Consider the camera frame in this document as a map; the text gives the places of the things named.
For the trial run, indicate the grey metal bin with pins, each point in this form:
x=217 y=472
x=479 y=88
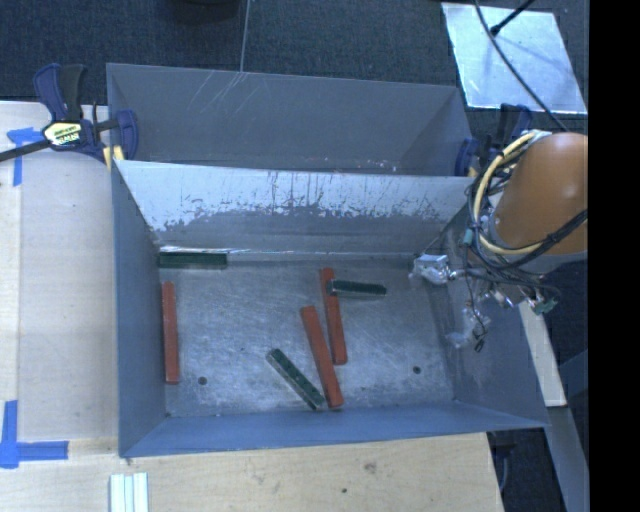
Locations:
x=240 y=320

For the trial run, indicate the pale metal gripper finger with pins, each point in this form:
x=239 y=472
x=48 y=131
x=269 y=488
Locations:
x=431 y=267
x=465 y=327

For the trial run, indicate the pale wood flat board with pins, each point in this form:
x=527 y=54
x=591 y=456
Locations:
x=65 y=300

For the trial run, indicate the red-brown flat block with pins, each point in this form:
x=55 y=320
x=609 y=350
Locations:
x=170 y=332
x=322 y=357
x=336 y=325

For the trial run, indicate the dark green flat block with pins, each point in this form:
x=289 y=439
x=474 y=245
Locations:
x=296 y=379
x=192 y=260
x=360 y=289

